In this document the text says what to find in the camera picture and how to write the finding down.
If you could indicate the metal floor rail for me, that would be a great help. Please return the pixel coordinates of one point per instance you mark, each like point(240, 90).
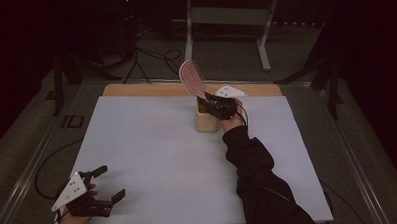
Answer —
point(25, 174)
point(351, 153)

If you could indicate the white metal stand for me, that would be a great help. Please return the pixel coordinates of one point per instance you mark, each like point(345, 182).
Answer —
point(229, 16)

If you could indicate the white table mat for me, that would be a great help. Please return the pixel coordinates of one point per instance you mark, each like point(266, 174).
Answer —
point(154, 160)

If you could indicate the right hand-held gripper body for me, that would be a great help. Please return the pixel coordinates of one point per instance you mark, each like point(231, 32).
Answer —
point(224, 106)

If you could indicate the pink hairbrush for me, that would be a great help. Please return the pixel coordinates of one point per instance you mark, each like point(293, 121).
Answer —
point(190, 77)

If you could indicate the wooden table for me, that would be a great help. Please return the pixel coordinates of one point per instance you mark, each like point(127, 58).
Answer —
point(145, 90)

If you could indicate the black tripod stand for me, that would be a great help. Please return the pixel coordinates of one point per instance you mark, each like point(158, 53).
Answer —
point(334, 94)
point(58, 93)

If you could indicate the person's right hand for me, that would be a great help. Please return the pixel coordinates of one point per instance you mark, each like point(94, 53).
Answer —
point(233, 122)

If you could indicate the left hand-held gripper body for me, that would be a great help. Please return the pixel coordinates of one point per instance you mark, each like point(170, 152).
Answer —
point(72, 189)

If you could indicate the beige square cup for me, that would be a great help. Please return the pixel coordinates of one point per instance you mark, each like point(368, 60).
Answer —
point(207, 123)

